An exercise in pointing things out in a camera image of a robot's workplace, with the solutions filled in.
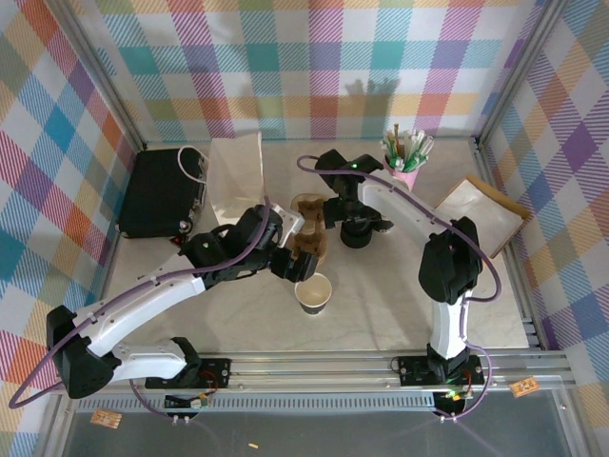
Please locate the aluminium right corner post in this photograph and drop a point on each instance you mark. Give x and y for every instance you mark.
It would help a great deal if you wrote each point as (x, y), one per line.
(518, 71)

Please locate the black paper coffee cup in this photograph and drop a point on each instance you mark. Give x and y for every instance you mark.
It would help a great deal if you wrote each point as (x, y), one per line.
(314, 290)

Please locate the small green connector board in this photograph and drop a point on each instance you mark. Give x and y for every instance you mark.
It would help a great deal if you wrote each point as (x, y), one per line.
(200, 402)
(454, 396)

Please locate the white paper bag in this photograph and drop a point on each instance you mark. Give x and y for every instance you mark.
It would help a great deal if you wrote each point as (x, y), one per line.
(238, 171)

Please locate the tray of white napkins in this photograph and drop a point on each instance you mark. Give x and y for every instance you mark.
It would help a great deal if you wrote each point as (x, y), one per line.
(480, 214)

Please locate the green white wrapped straw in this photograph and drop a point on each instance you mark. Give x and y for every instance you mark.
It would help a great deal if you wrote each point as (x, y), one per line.
(387, 150)
(418, 143)
(421, 154)

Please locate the pink straw holder cup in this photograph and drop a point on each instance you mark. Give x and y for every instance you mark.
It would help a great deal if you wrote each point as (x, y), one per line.
(403, 177)

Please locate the aluminium left corner post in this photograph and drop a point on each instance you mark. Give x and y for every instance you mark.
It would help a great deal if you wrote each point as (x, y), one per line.
(106, 78)

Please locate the aluminium front rail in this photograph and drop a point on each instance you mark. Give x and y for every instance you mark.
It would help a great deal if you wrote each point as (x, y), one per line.
(309, 369)

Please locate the orange paper tag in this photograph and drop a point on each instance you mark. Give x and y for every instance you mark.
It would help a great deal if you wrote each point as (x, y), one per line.
(105, 419)
(523, 388)

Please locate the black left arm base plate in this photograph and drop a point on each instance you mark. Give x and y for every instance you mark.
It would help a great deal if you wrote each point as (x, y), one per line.
(220, 373)

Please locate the black hard case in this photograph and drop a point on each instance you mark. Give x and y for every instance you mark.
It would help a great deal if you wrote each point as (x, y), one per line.
(157, 190)

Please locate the aluminium corner post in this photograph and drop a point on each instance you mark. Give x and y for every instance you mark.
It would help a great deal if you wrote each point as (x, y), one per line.
(518, 71)
(106, 78)

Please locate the stack of black lids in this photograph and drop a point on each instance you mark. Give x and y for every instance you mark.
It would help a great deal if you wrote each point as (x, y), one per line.
(357, 238)

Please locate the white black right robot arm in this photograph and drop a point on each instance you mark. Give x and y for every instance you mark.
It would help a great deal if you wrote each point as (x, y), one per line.
(395, 207)

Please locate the aluminium right side rail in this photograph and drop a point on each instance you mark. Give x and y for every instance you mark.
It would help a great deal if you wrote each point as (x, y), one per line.
(519, 290)

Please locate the aluminium rail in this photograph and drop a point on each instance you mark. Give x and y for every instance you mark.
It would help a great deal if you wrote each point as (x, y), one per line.
(519, 290)
(105, 266)
(309, 369)

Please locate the wooden stirrer stick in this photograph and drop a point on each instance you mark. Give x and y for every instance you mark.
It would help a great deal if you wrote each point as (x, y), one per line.
(396, 138)

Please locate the cardboard napkin tray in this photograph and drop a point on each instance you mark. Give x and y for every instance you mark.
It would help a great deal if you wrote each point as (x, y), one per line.
(509, 202)

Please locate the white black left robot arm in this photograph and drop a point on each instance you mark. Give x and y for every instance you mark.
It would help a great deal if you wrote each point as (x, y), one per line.
(157, 297)

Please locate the aluminium left side rail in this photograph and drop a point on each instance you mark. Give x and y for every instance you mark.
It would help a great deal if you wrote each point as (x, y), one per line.
(105, 266)

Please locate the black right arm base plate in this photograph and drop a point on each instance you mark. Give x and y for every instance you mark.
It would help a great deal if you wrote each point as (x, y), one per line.
(411, 371)

